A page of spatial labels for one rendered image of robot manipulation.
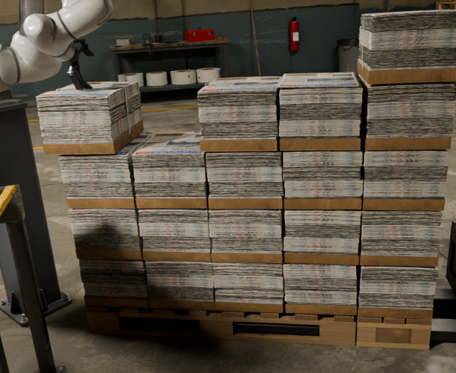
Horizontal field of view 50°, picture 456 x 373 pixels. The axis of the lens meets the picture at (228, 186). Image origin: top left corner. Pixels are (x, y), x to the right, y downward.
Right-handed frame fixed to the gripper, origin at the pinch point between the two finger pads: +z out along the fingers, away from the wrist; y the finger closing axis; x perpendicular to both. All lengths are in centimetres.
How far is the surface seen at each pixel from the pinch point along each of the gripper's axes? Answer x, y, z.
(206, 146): 49, 31, -2
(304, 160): 85, 37, 1
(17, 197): -12, 53, -24
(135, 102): 13.3, 7.7, 18.7
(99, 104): 10.1, 17.4, -11.0
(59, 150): -8.6, 32.8, -3.2
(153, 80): -149, -190, 545
